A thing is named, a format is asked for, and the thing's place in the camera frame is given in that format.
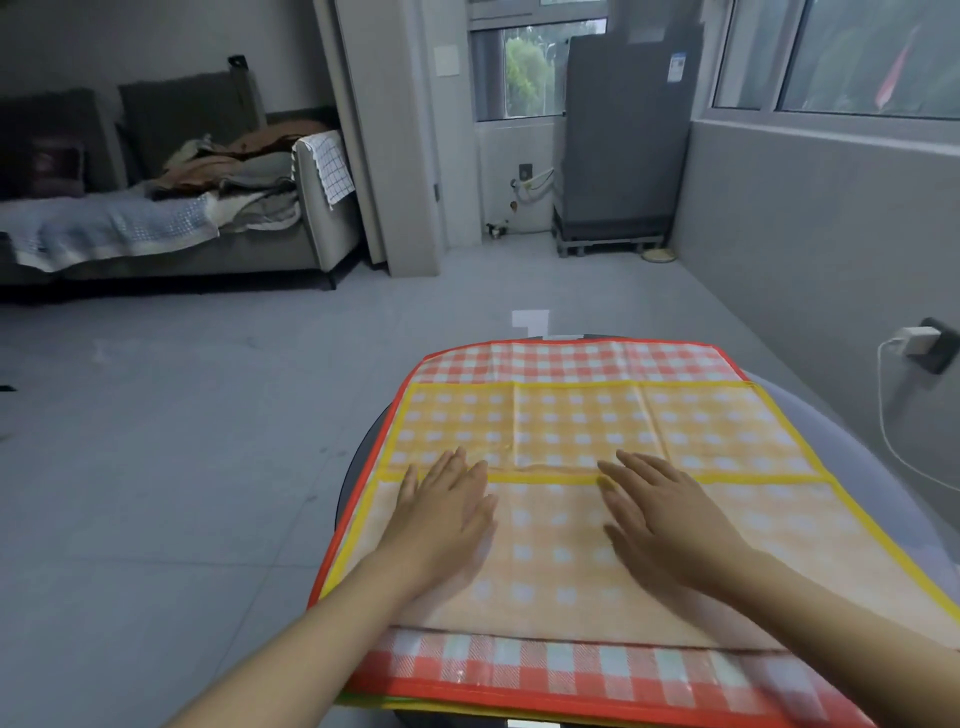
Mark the person's right hand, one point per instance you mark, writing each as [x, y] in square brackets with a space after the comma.
[675, 529]

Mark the person's left hand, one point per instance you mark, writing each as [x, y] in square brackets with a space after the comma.
[439, 525]

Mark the person's left middle finger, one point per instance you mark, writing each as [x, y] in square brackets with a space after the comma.
[454, 472]

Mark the person's left little finger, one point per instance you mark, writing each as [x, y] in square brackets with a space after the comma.
[409, 487]

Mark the person's left thumb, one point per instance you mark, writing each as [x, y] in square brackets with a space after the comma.
[487, 521]

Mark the person's right thumb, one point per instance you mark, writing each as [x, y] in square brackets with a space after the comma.
[621, 545]

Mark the orange checked woven bag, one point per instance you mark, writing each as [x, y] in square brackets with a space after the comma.
[562, 435]

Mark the person's right forearm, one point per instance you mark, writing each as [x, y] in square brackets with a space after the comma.
[840, 630]

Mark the person's left forearm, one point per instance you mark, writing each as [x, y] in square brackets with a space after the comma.
[315, 645]

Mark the red checked woven bag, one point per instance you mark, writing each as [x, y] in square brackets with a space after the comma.
[562, 360]

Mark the white paper piece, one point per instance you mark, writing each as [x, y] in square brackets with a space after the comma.
[529, 320]

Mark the appliance floor stand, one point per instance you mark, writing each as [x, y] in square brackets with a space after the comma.
[607, 244]

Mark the grey sofa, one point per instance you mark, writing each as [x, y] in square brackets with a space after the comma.
[262, 251]

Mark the round pale dish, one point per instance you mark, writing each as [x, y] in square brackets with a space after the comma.
[658, 255]

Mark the white checked towel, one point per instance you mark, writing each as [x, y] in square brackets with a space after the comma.
[331, 169]

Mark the pile of clothes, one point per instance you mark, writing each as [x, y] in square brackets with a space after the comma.
[240, 176]

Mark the white charger plug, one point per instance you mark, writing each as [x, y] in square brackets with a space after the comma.
[913, 341]

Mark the grey covered appliance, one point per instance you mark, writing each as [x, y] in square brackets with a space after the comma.
[622, 135]

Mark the blue-grey blanket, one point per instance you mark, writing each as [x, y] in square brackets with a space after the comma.
[112, 225]

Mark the small window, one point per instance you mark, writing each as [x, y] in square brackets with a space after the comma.
[525, 71]

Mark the dark grey sofa cushion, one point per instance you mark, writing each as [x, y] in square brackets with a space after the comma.
[187, 105]
[45, 120]

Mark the small black device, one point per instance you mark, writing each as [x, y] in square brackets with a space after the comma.
[238, 62]

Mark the white blue appliance label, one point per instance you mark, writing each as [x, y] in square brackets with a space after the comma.
[676, 67]

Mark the dark purple pillow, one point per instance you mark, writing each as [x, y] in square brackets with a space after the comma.
[58, 166]

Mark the large window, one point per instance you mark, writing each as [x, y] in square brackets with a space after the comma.
[855, 52]

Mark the wall water outlet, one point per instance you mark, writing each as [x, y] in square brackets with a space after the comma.
[526, 171]

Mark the black wall socket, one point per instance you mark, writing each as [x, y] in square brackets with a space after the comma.
[943, 352]

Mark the white wall switch panel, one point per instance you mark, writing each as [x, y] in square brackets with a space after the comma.
[447, 61]

